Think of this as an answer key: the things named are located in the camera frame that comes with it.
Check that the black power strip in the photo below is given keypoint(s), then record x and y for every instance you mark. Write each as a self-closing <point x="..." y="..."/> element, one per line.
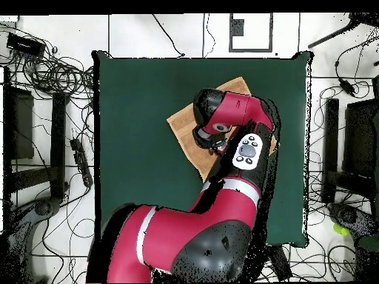
<point x="281" y="263"/>
<point x="81" y="162"/>

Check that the black network switch box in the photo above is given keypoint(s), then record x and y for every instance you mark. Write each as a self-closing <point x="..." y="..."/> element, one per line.
<point x="25" y="44"/>

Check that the small bright green object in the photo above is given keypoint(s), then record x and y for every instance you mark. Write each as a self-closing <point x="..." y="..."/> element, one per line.
<point x="340" y="230"/>

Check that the black power adapter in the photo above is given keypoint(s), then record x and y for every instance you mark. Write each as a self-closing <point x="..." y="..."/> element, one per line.
<point x="347" y="87"/>

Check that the grey square floor frame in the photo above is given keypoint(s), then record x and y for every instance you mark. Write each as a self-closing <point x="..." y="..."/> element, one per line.
<point x="237" y="28"/>

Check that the black tripod leg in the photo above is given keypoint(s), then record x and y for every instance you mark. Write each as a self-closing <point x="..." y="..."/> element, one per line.
<point x="328" y="37"/>

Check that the dark green table cloth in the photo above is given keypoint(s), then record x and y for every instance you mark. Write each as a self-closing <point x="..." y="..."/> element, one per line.
<point x="133" y="133"/>

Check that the tan terry towel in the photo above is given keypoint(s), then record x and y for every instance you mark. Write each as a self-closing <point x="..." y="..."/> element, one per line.
<point x="183" y="124"/>

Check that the black metal stand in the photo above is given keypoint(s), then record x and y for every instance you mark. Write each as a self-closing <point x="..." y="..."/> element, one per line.
<point x="331" y="133"/>
<point x="57" y="133"/>

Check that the dark grey stand base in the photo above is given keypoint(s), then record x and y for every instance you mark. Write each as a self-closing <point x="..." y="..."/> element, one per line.
<point x="44" y="208"/>
<point x="346" y="216"/>

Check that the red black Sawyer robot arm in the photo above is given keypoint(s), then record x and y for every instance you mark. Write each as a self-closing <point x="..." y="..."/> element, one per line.
<point x="207" y="224"/>

